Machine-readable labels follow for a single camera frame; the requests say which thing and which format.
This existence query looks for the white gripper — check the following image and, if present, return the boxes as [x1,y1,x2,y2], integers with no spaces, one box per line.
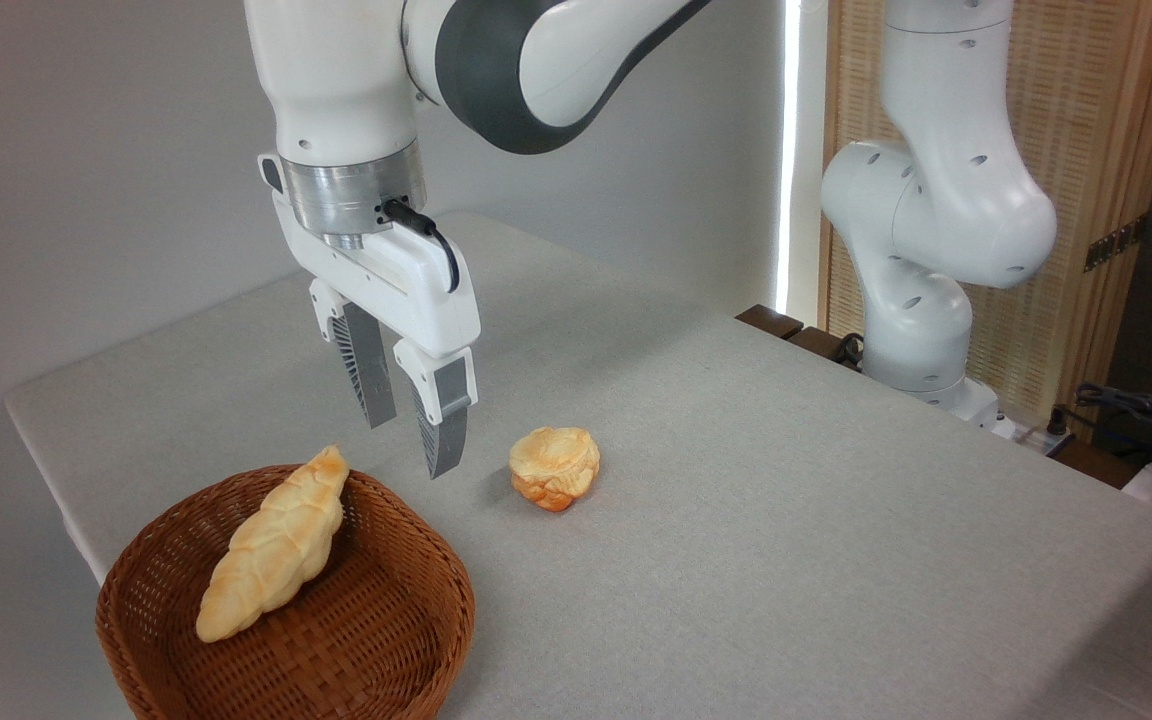
[257,152,483,481]

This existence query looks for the long braided bread loaf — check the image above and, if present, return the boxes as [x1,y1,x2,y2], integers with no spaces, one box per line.
[195,445,351,644]

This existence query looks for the round golden bread roll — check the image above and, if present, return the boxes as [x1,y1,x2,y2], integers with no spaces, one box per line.
[508,427,602,513]

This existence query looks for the brown woven wicker basket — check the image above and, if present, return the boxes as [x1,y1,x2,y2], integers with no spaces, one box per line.
[95,463,477,720]

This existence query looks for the dark wooden block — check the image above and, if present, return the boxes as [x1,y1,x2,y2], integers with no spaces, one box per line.
[786,325,865,373]
[735,304,806,341]

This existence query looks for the white power strip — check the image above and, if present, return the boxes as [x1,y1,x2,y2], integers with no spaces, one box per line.
[1012,422,1078,459]

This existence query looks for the metal screen hinge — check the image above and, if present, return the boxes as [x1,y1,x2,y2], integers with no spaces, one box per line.
[1083,214,1150,273]

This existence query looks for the wooden slatted folding screen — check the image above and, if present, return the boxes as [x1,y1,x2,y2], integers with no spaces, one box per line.
[818,0,1152,433]

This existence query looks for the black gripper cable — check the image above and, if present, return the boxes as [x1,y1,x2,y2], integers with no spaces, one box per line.
[381,198,461,294]

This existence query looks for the black cable bundle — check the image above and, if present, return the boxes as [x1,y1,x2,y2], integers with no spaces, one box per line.
[1048,382,1152,473]

